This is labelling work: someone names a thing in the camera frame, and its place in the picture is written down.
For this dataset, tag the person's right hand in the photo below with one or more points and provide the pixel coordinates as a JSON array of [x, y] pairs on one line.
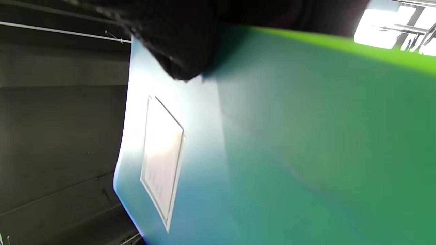
[[190, 34]]

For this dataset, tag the blue translucent L-shaped folder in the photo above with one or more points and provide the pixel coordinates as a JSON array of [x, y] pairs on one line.
[[197, 190]]

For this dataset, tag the green cardstock sheet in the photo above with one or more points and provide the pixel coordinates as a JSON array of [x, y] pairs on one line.
[[408, 59]]

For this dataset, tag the white ceiling conduit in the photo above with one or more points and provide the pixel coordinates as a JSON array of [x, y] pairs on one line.
[[61, 31]]

